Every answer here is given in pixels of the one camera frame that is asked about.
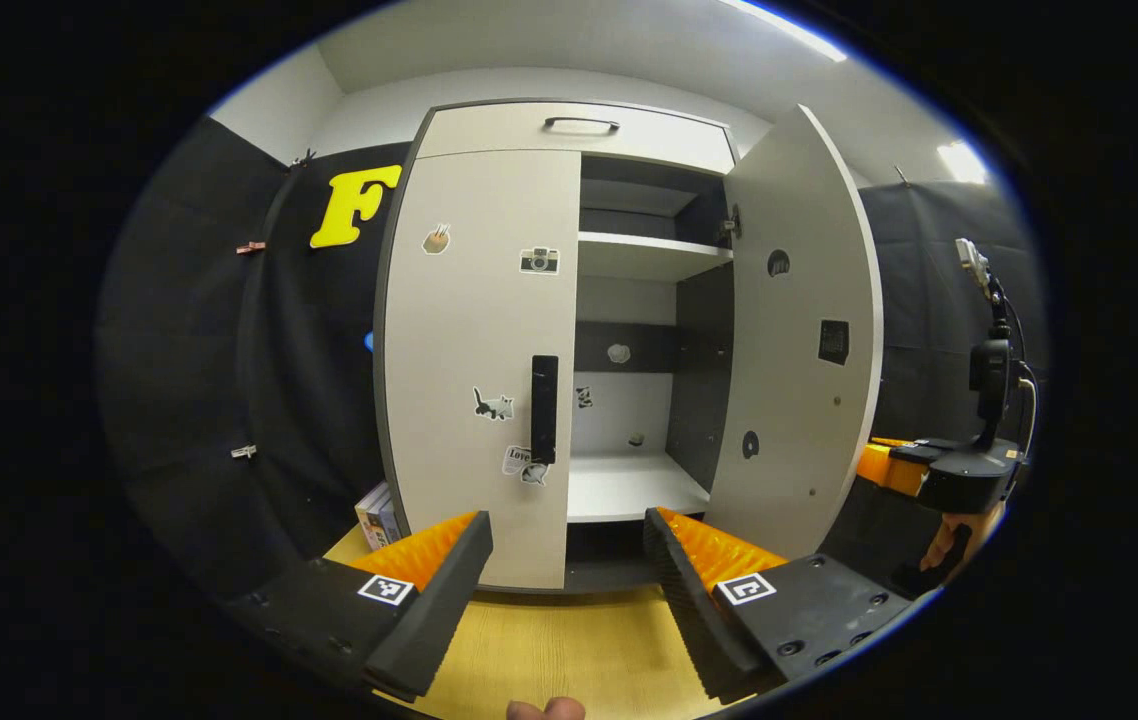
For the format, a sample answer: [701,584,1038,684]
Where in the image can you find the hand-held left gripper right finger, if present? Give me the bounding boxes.
[643,506,915,706]

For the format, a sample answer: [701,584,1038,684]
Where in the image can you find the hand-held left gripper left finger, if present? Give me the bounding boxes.
[226,510,495,703]

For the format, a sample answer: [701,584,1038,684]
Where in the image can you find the white double-door shoe cabinet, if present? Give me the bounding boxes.
[372,98,742,593]

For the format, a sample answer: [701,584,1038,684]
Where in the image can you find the black door handle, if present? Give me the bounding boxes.
[530,355,560,465]

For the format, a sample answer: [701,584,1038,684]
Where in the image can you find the cabinet door with camera sticker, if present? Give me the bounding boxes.
[382,148,582,591]

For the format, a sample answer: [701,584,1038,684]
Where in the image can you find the white cabinet floor shelf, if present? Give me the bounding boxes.
[567,452,712,524]

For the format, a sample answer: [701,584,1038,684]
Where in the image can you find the small beige box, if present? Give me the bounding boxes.
[354,482,392,552]

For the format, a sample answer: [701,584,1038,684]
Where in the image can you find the short ceiling light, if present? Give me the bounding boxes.
[937,140,988,185]

